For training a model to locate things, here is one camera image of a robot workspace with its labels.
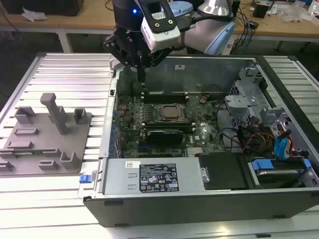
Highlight blue disk wire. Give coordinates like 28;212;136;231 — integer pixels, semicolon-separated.
274;129;293;160

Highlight grey power supply unit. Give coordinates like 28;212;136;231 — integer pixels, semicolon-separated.
103;158;208;197

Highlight wooden desk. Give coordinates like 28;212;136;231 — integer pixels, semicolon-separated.
0;0;319;54

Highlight blue cable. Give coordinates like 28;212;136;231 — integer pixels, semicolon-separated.
244;19;253;48

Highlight black camera cable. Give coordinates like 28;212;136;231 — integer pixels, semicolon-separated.
178;13;234;33

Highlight white black wrist camera box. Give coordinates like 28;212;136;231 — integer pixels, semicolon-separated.
140;0;180;52

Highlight silver chipset heatsink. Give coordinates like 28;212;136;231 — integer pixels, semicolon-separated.
186;146;204;156

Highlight white crumpled paper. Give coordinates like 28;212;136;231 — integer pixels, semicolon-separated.
21;6;47;22

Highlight grey metal drive cage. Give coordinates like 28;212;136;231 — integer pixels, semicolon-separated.
225;66;270;130

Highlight black wire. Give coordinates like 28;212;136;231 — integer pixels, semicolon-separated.
215;99;240;153

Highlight silver CPU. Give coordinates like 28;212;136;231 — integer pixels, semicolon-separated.
162;105;184;119

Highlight red yellow wire bundle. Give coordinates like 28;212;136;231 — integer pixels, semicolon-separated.
242;131;275;153

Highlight black graphics card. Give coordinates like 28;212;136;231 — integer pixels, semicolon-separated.
146;129;185;145

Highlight metal CPU socket cover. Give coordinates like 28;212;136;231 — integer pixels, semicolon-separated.
156;102;189;122

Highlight black box on desk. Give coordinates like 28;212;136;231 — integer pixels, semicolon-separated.
4;0;84;17

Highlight clear plastic bags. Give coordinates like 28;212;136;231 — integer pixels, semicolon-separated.
276;3;319;23

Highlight green motherboard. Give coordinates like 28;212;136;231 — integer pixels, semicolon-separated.
116;67;226;159

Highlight black cup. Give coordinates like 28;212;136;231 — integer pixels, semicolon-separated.
252;4;270;18

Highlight grey parts rack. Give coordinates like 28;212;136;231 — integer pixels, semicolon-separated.
0;92;93;176

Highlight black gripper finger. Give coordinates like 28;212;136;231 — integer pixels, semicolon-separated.
141;47;173;83
103;36;142;83

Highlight hard disk blue carrier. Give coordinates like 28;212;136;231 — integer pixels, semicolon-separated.
248;158;312;190

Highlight black open PC case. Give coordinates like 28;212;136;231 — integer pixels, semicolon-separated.
78;53;319;229

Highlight black plastic shroud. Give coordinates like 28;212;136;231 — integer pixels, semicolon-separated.
195;153;252;191

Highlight white plastic corner block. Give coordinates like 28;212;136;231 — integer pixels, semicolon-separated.
109;56;123;73

